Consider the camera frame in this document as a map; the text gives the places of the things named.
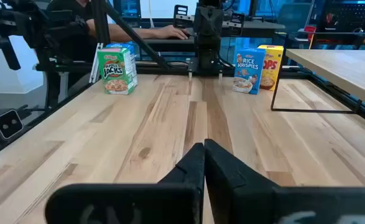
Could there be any grey office chair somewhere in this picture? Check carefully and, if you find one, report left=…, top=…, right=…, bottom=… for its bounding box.
left=277, top=2, right=313, bottom=32

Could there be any yellow Corn Pops cereal box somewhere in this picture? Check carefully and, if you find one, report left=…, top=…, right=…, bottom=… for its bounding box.
left=257, top=44, right=285, bottom=91

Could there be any small red object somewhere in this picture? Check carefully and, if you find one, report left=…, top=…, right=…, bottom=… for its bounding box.
left=304, top=26, right=317, bottom=42

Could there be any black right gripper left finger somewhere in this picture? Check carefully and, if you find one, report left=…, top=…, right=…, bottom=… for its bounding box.
left=44, top=142, right=206, bottom=224

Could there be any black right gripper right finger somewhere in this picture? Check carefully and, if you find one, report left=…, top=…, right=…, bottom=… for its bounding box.
left=204, top=138, right=365, bottom=224

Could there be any white flat board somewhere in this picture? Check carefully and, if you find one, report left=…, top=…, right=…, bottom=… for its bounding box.
left=88, top=42, right=104, bottom=84

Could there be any person's hand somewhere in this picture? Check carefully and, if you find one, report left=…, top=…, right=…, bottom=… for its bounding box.
left=155, top=24, right=189, bottom=40

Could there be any black tool pegboard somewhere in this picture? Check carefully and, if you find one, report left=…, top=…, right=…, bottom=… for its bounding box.
left=320, top=0, right=365, bottom=34

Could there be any black office desk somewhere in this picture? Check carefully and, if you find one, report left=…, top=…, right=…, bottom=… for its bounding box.
left=132, top=20, right=286, bottom=53

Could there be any black table-level camera box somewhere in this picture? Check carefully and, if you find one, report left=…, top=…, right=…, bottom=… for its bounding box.
left=0, top=108, right=25, bottom=144

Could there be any computer monitor with blue screen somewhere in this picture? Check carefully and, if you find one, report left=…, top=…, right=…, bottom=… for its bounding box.
left=113, top=0, right=142, bottom=19

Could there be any person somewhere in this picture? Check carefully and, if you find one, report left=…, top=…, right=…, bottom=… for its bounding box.
left=45, top=0, right=189, bottom=63

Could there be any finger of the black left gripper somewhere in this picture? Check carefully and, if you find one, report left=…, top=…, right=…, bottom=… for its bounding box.
left=173, top=4, right=189, bottom=29
left=231, top=12, right=246, bottom=37

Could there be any wooden shelf with black frame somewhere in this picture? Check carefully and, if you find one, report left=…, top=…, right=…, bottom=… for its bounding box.
left=270, top=30, right=365, bottom=114

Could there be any black aluminium rig frame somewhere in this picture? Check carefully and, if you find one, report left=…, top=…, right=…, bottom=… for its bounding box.
left=0, top=0, right=365, bottom=162

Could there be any blue Rice Krispies cereal box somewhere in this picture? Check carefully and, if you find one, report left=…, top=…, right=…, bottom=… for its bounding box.
left=232, top=47, right=267, bottom=95

